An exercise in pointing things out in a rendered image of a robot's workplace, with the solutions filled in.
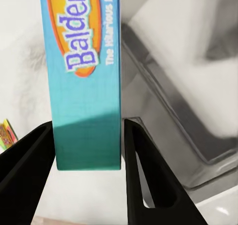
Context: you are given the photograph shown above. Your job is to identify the board game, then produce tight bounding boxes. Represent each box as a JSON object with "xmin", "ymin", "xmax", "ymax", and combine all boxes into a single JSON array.
[
  {"xmin": 0, "ymin": 119, "xmax": 18, "ymax": 154},
  {"xmin": 40, "ymin": 0, "xmax": 122, "ymax": 171}
]

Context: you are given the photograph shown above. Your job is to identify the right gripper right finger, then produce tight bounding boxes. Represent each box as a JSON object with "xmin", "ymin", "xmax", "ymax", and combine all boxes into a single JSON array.
[{"xmin": 124, "ymin": 119, "xmax": 208, "ymax": 225}]

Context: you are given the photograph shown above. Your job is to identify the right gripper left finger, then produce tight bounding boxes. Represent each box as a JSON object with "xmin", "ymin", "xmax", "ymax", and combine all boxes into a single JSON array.
[{"xmin": 0, "ymin": 121, "xmax": 56, "ymax": 225}]

